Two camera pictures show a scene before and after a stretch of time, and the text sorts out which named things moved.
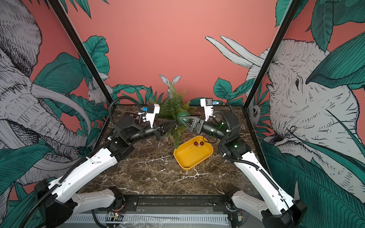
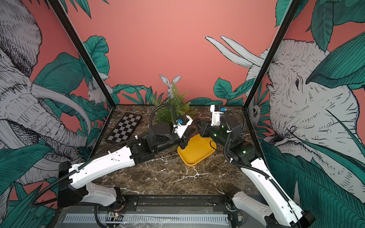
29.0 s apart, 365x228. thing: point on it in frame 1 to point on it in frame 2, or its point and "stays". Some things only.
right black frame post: (272, 53) stays
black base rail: (173, 203) stays
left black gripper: (158, 130) to (182, 145)
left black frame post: (83, 54) stays
